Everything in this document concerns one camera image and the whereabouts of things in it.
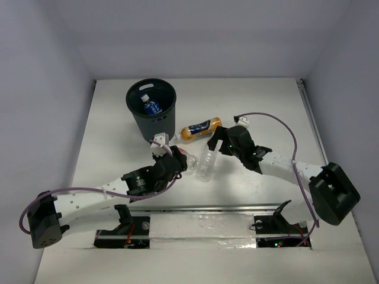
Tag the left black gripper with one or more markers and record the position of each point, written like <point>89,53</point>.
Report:
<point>181,160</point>

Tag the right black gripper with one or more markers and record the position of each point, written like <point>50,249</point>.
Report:
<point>221,132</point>

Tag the red label clear bottle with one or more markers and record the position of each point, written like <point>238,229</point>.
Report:
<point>192,161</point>

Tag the clear unlabelled plastic bottle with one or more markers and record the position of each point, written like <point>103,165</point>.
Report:
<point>206,164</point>

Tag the dark blue label bottle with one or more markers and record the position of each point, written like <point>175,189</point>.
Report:
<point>150,106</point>

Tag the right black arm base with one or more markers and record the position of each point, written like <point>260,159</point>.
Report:
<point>275,223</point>

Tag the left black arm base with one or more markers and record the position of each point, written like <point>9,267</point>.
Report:
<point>125,223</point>

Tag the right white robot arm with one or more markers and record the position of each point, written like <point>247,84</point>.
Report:
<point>328,194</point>

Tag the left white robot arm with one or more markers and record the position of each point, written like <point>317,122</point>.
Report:
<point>57,213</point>

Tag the dark grey plastic bin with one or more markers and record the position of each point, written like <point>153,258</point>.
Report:
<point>165,95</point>

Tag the orange drink bottle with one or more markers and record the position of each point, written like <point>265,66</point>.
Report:
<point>194,131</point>

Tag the white foam block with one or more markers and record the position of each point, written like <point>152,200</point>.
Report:
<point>201,231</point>

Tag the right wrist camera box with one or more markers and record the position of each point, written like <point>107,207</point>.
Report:
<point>241,121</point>

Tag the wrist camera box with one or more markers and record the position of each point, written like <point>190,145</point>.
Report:
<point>159,145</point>
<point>241,121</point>

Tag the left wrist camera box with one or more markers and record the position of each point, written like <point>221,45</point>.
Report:
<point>159,145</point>

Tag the aluminium rail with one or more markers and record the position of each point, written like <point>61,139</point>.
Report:
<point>166,208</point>

